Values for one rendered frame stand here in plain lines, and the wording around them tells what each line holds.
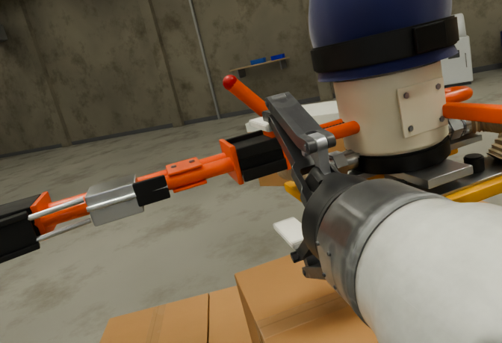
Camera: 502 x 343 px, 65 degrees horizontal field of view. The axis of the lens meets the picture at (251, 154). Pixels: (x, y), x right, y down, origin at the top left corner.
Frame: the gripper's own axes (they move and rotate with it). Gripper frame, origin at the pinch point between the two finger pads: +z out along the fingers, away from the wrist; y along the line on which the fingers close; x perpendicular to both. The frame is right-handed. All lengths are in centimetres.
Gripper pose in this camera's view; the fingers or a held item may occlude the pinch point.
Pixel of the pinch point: (275, 174)
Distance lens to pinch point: 47.9
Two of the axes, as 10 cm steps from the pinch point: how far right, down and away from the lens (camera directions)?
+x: 9.4, -2.7, 2.2
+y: 2.2, 9.5, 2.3
